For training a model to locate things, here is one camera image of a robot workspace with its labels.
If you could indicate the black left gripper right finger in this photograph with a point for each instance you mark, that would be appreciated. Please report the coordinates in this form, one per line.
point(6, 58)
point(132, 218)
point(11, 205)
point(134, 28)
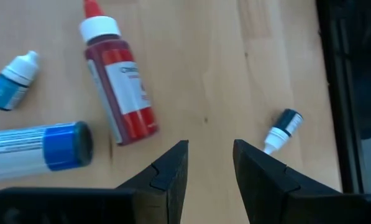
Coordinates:
point(266, 193)

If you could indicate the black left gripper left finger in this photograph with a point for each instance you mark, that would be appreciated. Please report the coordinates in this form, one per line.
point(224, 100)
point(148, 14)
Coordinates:
point(160, 193)

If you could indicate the small teal food coloring bottle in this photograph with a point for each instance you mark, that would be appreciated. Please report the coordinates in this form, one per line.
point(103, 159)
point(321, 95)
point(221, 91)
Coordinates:
point(286, 123)

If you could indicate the large blue food coloring bottle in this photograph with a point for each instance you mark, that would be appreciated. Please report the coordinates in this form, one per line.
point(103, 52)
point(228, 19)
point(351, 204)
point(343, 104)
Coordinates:
point(61, 146)

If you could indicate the large red food coloring bottle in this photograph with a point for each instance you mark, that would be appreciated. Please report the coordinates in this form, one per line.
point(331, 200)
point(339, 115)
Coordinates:
point(123, 87)

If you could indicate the small blue food coloring bottle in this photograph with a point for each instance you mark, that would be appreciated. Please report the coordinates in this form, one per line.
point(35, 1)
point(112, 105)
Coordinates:
point(5, 93)

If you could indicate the black aluminium table frame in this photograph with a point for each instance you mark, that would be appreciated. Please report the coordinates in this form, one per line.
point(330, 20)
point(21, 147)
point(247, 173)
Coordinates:
point(337, 93)

